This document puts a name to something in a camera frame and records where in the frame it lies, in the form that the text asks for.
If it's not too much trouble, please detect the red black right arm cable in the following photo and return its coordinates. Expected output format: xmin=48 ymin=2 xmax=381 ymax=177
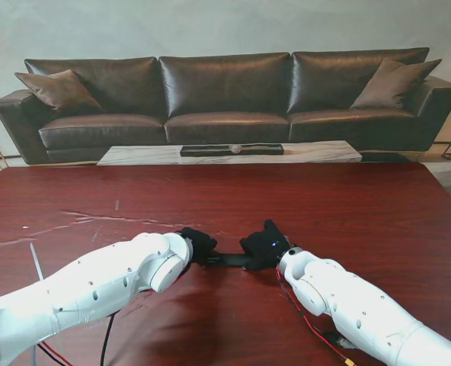
xmin=275 ymin=266 xmax=358 ymax=366

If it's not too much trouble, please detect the gold metal side table frame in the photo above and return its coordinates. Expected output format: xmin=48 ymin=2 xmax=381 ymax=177
xmin=0 ymin=120 xmax=23 ymax=171

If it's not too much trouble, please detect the black remote control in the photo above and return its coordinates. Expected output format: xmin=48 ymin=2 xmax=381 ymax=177
xmin=204 ymin=253 xmax=251 ymax=271

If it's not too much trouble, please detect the black decorative tray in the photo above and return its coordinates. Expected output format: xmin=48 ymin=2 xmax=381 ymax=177
xmin=179 ymin=143 xmax=286 ymax=156

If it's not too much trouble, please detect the white zip tie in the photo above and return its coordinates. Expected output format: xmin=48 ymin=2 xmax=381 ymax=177
xmin=30 ymin=243 xmax=45 ymax=283

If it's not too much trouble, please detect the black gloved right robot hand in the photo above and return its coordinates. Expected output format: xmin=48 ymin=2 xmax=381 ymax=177
xmin=239 ymin=219 xmax=293 ymax=272

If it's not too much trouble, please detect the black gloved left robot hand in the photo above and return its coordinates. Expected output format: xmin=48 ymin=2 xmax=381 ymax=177
xmin=179 ymin=227 xmax=219 ymax=267

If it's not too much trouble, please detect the grey network cable plug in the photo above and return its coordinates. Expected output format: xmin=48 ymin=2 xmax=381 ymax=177
xmin=324 ymin=331 xmax=358 ymax=350

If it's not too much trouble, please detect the white marble coffee table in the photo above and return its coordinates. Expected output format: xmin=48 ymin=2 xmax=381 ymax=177
xmin=96 ymin=140 xmax=363 ymax=166

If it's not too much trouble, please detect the dark brown leather sofa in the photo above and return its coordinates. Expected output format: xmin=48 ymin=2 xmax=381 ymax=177
xmin=0 ymin=47 xmax=451 ymax=165

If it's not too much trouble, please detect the brown throw cushion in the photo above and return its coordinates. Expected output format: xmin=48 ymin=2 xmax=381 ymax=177
xmin=350 ymin=58 xmax=443 ymax=110
xmin=14 ymin=70 xmax=104 ymax=112

